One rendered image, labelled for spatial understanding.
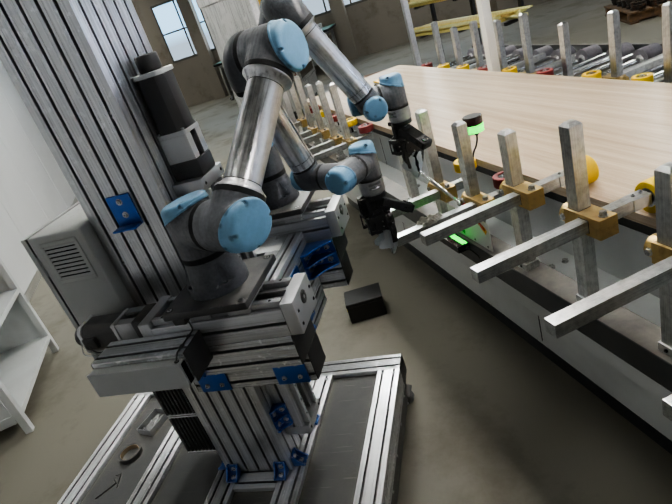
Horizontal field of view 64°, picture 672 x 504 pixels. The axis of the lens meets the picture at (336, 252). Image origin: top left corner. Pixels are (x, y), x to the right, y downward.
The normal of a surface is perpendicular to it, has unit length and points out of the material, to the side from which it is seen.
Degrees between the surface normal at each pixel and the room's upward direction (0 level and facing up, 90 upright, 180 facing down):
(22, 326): 90
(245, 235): 94
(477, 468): 0
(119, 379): 90
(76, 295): 90
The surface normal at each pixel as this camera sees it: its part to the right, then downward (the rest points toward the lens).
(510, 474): -0.29, -0.86
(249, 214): 0.75, 0.16
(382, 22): -0.19, 0.49
